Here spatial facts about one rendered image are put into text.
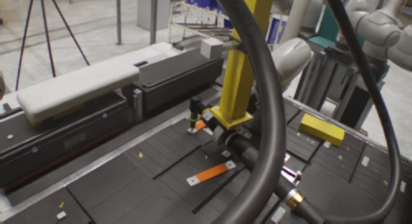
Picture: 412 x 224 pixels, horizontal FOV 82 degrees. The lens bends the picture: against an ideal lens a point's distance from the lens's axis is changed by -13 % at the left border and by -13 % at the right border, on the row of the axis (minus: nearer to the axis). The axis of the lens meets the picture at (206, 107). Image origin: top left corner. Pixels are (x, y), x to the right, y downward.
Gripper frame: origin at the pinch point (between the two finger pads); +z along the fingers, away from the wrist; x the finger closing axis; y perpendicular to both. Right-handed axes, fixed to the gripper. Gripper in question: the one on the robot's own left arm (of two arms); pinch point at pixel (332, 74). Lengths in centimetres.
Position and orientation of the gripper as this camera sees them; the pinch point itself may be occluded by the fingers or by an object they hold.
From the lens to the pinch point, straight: 142.9
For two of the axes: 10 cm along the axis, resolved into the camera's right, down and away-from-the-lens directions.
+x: 6.5, 5.0, -5.7
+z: -1.2, 8.1, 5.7
